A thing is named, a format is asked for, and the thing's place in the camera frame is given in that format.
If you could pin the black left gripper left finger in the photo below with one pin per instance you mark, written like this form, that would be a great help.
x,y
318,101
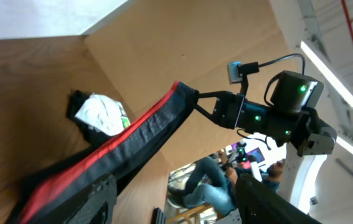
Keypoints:
x,y
93,205

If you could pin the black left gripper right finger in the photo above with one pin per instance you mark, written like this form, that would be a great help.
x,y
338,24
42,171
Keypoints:
x,y
260,205

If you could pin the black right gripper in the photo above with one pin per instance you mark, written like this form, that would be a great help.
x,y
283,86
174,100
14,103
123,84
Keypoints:
x,y
227,108

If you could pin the black pants with red waistband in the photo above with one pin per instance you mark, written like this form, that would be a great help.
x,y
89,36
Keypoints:
x,y
123,156

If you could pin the seated person in jeans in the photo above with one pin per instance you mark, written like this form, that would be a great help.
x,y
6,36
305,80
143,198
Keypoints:
x,y
209,183

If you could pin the black and white garment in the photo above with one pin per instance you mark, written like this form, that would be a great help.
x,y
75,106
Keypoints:
x,y
98,117

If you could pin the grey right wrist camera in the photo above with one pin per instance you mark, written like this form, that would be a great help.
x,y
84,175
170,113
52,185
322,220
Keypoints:
x,y
233,74

